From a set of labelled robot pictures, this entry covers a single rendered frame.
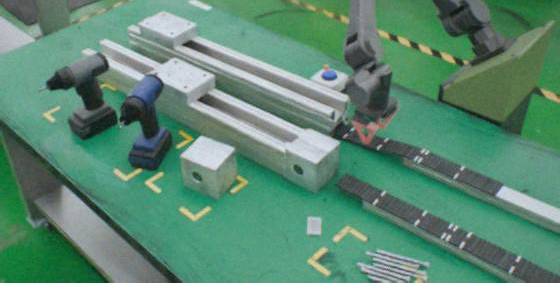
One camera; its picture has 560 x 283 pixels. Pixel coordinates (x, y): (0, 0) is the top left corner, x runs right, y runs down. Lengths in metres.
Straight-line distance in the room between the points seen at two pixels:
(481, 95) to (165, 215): 0.90
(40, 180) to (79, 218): 0.22
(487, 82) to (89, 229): 1.40
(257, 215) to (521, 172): 0.65
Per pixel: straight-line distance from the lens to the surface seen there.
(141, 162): 1.54
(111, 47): 1.94
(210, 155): 1.42
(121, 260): 2.11
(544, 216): 1.48
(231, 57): 1.82
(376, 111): 1.50
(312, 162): 1.40
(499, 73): 1.70
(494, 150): 1.67
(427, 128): 1.70
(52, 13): 3.09
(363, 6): 1.52
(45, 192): 2.42
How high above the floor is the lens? 1.79
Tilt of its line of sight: 35 degrees down
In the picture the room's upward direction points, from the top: 4 degrees counter-clockwise
